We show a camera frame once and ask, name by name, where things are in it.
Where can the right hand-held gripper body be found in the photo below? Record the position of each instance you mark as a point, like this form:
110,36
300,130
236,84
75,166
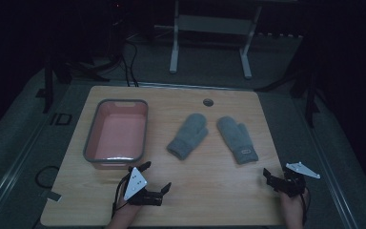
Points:
292,183

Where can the grey tape tag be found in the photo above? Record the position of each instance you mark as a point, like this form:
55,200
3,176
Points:
54,196

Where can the person's right hand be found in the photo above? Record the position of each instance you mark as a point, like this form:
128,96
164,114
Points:
294,205

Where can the black metal stand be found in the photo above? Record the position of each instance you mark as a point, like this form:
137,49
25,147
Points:
48,86

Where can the white metal desk frame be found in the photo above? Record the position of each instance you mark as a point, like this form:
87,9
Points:
216,24

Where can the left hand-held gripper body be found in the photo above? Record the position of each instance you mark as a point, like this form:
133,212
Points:
135,184

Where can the person's left hand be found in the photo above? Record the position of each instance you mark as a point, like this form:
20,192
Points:
124,208

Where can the pink basin with grey rim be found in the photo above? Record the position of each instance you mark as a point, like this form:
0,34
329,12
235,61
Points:
120,133

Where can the plain grey knitted mitten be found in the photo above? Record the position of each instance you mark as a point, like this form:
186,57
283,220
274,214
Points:
189,133

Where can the grey knitted mitten with label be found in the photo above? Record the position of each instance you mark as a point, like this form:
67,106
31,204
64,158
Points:
236,140

